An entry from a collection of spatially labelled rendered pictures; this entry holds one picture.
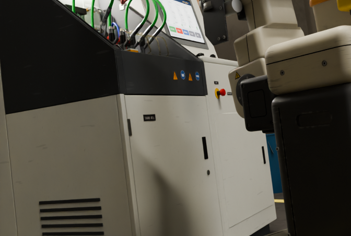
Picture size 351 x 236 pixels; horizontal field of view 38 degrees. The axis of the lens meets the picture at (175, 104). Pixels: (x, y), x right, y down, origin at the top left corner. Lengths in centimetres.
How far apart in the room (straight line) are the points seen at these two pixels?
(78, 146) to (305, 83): 100
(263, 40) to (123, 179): 70
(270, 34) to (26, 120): 104
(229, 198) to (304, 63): 140
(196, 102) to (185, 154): 27
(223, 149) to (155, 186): 63
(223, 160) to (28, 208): 92
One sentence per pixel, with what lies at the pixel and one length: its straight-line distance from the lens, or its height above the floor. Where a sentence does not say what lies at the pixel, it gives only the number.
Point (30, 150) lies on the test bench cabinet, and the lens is 209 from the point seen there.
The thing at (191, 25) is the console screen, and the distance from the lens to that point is 300.
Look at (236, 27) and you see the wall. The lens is 579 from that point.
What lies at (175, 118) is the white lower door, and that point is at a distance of 210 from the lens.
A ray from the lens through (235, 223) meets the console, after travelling 254.
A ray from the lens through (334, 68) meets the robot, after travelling 114.
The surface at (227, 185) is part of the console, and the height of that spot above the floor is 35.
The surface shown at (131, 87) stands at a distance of 186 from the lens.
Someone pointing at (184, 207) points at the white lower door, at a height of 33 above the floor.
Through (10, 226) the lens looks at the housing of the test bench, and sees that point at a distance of 222.
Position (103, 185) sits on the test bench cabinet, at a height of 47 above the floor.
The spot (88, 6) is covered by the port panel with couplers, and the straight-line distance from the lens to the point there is 265.
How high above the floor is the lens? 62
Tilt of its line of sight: 3 degrees up
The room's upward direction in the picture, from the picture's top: 7 degrees counter-clockwise
